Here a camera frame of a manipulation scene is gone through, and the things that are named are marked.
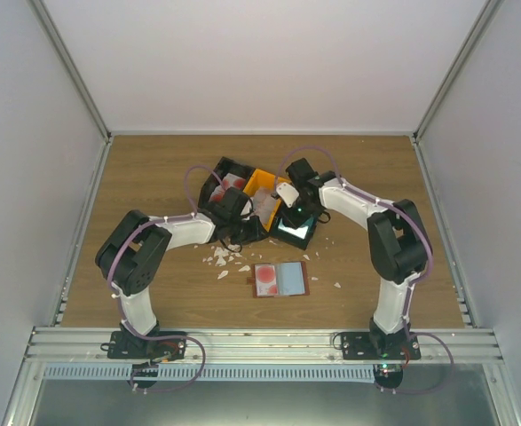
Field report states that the brown leather card holder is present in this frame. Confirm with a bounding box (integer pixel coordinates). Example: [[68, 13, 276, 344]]
[[247, 262, 310, 298]]

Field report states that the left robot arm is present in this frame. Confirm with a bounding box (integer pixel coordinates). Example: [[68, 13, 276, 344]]
[[95, 187, 261, 359]]

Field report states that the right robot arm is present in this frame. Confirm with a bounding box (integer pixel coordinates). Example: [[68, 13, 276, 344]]
[[274, 158, 433, 359]]

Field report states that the red circle card stack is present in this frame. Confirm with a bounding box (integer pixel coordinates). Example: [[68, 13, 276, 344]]
[[209, 173, 246, 201]]

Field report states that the white patterned card stack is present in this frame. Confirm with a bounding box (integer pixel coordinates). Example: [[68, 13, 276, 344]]
[[252, 186, 278, 226]]

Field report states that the black bin with red cards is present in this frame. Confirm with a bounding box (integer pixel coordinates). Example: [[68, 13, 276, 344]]
[[198, 156, 256, 209]]

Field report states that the black bin with teal cards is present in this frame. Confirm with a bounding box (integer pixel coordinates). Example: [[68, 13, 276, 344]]
[[270, 206, 317, 250]]

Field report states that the teal card stack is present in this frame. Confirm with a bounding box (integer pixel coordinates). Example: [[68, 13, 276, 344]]
[[278, 218, 314, 241]]

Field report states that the orange bin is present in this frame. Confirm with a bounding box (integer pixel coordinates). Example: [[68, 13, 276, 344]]
[[243, 169, 281, 232]]

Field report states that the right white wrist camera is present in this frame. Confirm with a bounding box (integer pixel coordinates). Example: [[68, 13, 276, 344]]
[[276, 182, 299, 209]]

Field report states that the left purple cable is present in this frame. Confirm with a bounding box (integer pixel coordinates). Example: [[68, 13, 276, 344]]
[[107, 164, 225, 343]]

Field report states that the purple cable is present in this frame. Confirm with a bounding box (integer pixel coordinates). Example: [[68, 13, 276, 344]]
[[107, 164, 225, 343], [273, 145, 434, 338]]

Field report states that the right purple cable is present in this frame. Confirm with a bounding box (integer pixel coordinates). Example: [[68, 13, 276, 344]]
[[273, 145, 434, 338]]

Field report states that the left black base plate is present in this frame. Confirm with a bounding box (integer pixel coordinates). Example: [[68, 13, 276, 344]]
[[99, 330, 188, 394]]

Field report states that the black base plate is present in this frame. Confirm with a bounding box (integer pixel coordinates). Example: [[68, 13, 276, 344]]
[[332, 330, 422, 392], [99, 330, 188, 394]]

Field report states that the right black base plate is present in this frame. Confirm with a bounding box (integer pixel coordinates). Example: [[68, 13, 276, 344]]
[[332, 330, 422, 392]]

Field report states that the aluminium rail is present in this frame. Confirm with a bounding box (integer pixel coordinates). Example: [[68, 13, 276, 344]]
[[24, 327, 504, 365]]

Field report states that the grey slotted cable duct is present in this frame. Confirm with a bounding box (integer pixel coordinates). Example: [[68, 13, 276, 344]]
[[43, 363, 375, 383]]

